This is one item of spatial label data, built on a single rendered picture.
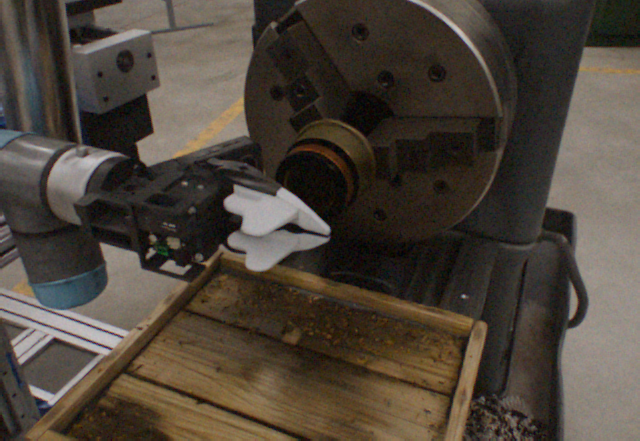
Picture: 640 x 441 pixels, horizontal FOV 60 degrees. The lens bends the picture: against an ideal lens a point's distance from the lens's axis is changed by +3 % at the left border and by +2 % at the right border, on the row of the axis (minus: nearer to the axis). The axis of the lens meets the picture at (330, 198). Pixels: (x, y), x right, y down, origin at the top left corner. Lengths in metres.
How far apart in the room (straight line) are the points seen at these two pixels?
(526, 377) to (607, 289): 1.22
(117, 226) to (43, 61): 0.24
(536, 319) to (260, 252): 0.85
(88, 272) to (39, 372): 1.05
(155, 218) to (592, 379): 1.64
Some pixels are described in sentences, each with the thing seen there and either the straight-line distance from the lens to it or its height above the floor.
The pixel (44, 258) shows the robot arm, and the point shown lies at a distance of 0.63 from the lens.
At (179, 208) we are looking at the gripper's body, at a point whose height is 1.11.
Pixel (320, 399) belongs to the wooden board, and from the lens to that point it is 0.58.
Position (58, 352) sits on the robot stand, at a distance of 1.72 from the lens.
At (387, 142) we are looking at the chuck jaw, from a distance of 0.55.
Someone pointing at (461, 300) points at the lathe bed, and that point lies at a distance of 0.73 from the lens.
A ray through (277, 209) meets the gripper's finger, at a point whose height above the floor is 1.10.
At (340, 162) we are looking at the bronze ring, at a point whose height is 1.11.
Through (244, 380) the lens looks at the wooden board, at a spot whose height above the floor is 0.88.
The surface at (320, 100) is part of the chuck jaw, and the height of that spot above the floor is 1.14.
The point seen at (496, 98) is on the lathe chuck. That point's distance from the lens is 0.59.
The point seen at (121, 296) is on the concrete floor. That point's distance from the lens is 2.17.
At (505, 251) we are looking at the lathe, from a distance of 0.85.
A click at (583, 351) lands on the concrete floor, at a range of 2.01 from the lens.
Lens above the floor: 1.34
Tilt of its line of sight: 31 degrees down
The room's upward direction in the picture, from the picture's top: straight up
